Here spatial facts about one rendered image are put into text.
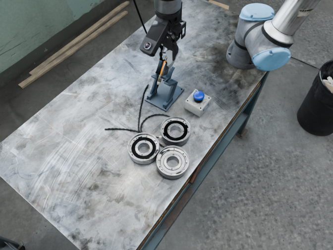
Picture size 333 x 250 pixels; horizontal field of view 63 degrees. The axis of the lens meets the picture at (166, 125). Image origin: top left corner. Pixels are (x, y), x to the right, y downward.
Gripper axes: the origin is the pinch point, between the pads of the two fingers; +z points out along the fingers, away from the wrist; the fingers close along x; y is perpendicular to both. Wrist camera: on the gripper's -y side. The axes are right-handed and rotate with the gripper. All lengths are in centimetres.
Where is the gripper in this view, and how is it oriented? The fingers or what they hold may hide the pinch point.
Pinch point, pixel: (164, 64)
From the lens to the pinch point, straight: 94.2
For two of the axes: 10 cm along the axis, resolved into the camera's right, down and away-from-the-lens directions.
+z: 0.1, 5.4, 8.4
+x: -8.3, -4.6, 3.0
